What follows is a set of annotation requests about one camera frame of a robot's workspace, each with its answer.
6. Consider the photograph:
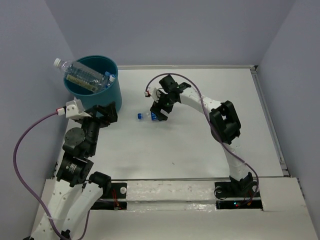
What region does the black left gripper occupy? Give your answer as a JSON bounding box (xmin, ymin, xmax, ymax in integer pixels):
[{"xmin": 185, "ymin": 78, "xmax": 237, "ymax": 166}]
[{"xmin": 76, "ymin": 100, "xmax": 119, "ymax": 155}]

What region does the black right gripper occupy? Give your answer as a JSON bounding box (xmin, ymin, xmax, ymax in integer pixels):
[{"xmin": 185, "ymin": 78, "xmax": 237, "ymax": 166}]
[{"xmin": 150, "ymin": 89, "xmax": 177, "ymax": 121}]

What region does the blue cap Pepsi bottle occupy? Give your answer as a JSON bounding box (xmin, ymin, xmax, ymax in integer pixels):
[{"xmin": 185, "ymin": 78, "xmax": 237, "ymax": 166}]
[{"xmin": 137, "ymin": 111, "xmax": 159, "ymax": 122}]

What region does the large clear square bottle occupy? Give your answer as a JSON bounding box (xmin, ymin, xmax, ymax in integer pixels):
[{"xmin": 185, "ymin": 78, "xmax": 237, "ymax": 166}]
[{"xmin": 53, "ymin": 58, "xmax": 109, "ymax": 93}]

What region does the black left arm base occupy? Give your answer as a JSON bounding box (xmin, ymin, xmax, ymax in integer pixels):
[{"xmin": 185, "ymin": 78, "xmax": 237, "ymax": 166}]
[{"xmin": 90, "ymin": 181, "xmax": 128, "ymax": 211}]

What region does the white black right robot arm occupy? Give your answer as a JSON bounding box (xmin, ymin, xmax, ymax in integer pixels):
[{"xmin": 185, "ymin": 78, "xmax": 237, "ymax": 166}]
[{"xmin": 144, "ymin": 73, "xmax": 259, "ymax": 198}]

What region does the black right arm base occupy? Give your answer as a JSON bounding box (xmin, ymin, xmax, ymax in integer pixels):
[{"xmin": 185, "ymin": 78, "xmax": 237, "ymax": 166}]
[{"xmin": 213, "ymin": 181, "xmax": 263, "ymax": 210}]

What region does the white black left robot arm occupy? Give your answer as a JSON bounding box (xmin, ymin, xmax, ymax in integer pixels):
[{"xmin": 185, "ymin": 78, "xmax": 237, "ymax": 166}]
[{"xmin": 28, "ymin": 99, "xmax": 118, "ymax": 240}]

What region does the teal plastic bin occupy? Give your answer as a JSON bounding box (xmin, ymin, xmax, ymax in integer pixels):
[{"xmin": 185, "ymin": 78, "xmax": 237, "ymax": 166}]
[{"xmin": 63, "ymin": 55, "xmax": 122, "ymax": 112}]

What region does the white front platform board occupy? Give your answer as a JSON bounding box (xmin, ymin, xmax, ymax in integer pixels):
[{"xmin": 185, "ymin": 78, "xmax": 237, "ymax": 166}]
[{"xmin": 75, "ymin": 177, "xmax": 318, "ymax": 240}]

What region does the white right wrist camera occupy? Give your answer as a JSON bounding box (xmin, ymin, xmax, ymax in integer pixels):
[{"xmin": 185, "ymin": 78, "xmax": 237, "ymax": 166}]
[{"xmin": 144, "ymin": 87, "xmax": 161, "ymax": 103}]

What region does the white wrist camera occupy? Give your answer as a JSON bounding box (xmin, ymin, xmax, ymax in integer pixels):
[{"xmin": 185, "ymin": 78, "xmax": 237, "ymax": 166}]
[
  {"xmin": 56, "ymin": 99, "xmax": 92, "ymax": 121},
  {"xmin": 144, "ymin": 87, "xmax": 161, "ymax": 103}
]

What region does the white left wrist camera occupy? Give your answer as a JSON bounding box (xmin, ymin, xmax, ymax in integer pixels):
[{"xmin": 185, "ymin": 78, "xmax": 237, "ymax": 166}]
[{"xmin": 56, "ymin": 99, "xmax": 92, "ymax": 121}]

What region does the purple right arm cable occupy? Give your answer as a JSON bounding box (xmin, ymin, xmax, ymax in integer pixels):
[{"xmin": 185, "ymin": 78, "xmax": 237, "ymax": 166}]
[{"xmin": 144, "ymin": 73, "xmax": 260, "ymax": 208}]

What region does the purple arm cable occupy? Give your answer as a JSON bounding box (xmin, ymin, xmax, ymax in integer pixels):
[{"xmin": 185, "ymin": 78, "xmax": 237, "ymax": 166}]
[
  {"xmin": 13, "ymin": 111, "xmax": 91, "ymax": 240},
  {"xmin": 144, "ymin": 73, "xmax": 260, "ymax": 208}
]

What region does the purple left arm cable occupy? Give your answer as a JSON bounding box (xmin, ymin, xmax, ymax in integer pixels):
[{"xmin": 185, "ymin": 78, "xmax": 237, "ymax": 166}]
[{"xmin": 13, "ymin": 111, "xmax": 91, "ymax": 240}]

